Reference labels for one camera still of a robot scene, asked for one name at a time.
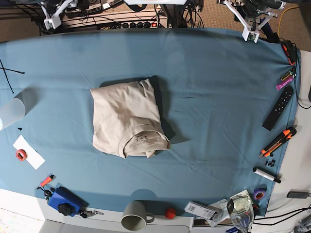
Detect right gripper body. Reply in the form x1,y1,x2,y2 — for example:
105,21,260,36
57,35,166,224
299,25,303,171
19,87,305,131
40,0,78,19

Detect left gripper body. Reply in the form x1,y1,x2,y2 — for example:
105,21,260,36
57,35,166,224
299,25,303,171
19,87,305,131
218,0,284,24

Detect beige T-shirt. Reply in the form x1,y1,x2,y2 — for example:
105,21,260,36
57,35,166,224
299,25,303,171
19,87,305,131
90,78,171,159

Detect black power strip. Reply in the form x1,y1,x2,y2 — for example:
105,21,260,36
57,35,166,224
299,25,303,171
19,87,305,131
121,21,164,29

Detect blue table cloth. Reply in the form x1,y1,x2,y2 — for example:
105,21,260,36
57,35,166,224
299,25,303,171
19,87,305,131
0,29,297,215

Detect black remote control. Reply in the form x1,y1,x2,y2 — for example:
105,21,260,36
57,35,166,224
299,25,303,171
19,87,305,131
262,85,294,131

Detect frosted plastic cup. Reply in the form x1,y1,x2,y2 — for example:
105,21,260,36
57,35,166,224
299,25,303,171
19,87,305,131
0,98,26,130

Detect orange black utility knife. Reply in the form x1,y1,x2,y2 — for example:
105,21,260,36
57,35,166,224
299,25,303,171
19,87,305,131
259,127,297,158

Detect red tape roll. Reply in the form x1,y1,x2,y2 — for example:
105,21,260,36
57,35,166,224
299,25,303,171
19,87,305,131
16,149,28,161

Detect white paper sheet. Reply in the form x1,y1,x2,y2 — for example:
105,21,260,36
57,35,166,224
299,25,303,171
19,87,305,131
13,135,45,170

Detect white black marker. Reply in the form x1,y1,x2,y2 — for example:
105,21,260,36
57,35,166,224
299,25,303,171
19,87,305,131
253,167,281,183

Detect orange small pen tool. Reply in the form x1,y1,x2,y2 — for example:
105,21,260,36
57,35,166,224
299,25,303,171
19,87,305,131
37,174,54,189

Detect purple tape roll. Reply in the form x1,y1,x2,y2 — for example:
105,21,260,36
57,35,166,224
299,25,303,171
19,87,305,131
253,187,266,200

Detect black adapter on table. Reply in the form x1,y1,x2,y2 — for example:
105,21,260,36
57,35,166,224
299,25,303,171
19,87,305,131
286,190,310,199

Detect blue box with knob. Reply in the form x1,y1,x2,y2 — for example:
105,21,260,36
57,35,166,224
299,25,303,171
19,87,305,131
48,186,82,217

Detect clear wine glass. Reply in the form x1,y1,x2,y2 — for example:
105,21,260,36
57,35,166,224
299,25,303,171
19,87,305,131
227,194,254,233

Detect metal keys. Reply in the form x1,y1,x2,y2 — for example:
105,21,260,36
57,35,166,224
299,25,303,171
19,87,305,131
79,210,104,218

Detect white barcode package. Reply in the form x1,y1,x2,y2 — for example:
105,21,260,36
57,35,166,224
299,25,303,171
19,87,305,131
184,201,220,220

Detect grey ceramic mug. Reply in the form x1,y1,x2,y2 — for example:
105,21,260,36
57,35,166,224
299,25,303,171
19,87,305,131
121,201,155,232

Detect small red cube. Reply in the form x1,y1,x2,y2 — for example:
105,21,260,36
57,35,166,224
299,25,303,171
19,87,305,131
165,208,176,219

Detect orange black wire stripper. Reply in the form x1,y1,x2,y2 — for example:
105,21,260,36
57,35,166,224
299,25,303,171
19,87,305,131
281,40,297,65

